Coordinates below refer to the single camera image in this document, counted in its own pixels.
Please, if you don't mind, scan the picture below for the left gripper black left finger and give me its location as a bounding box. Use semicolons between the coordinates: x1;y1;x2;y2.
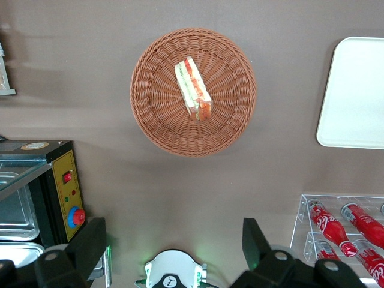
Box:
0;217;108;288

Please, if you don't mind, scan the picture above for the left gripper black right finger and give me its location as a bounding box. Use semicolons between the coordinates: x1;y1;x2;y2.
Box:
229;217;368;288

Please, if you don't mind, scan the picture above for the triangle sandwich with tomato lettuce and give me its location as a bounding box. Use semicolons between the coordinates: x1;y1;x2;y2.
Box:
174;55;213;122

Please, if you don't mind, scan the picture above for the round brown wicker basket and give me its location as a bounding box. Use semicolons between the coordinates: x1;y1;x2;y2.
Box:
129;27;257;158

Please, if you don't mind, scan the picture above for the cream plastic serving tray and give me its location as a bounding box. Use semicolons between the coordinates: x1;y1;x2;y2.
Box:
316;36;384;150

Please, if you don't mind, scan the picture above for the clear acrylic bottle rack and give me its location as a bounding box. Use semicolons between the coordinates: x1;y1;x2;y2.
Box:
289;193;384;284

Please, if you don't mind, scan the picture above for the black food warmer yellow panel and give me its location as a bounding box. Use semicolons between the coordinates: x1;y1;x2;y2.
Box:
0;139;112;288

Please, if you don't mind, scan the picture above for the steel food pan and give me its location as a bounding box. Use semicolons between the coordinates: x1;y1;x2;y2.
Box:
0;241;46;269
0;171;40;241

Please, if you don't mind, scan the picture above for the grey snack display rack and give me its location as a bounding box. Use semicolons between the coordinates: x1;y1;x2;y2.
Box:
0;41;16;97

